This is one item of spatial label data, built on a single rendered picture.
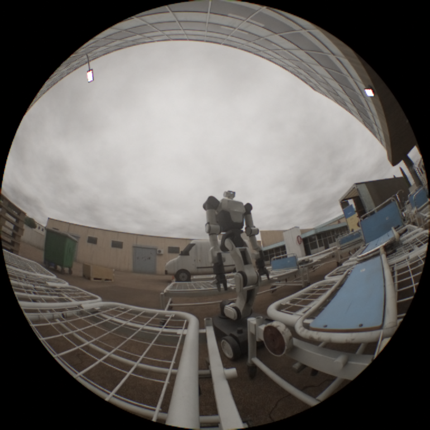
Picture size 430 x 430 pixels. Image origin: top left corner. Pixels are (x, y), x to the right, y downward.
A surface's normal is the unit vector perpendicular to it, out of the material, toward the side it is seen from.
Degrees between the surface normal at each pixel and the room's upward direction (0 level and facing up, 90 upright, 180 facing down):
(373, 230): 90
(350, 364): 90
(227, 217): 98
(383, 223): 90
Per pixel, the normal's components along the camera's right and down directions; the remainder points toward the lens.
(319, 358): -0.97, -0.02
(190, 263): 0.31, -0.43
